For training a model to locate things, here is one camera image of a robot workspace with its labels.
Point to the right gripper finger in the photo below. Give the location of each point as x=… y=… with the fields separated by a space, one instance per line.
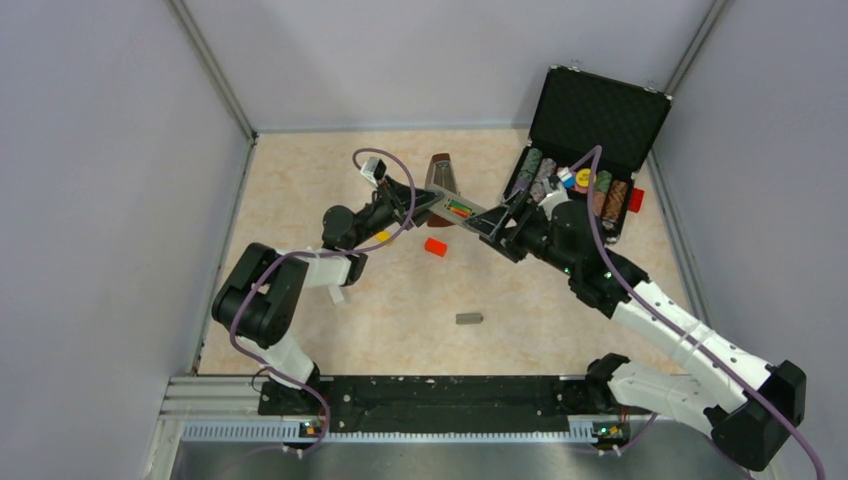
x=516 y=206
x=490 y=226

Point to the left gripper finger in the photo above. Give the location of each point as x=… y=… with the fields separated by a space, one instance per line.
x=419 y=218
x=396 y=194

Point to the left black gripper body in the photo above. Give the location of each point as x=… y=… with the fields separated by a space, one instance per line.
x=377 y=216

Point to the grey battery cover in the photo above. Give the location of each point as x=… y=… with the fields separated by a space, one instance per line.
x=470 y=318

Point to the red battery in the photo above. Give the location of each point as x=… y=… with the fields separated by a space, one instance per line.
x=460 y=213

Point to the green battery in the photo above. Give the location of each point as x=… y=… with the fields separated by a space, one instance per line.
x=457 y=205

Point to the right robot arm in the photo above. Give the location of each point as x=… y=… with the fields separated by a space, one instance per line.
x=746 y=405

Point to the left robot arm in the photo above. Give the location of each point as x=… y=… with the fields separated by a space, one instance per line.
x=257 y=301

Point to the brown wooden metronome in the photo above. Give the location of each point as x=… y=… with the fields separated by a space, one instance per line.
x=441 y=173

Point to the orange red block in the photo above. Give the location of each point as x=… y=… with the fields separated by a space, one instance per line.
x=436 y=247

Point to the yellow big blind chip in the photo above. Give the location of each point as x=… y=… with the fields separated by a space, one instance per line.
x=583 y=178

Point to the red block behind case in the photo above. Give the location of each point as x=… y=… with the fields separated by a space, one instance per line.
x=636 y=200

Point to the black poker chip case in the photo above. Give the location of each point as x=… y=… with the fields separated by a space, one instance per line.
x=579 y=110

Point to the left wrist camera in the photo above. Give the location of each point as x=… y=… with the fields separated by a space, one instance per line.
x=373 y=170

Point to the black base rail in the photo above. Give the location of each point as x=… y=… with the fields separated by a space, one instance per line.
x=444 y=404

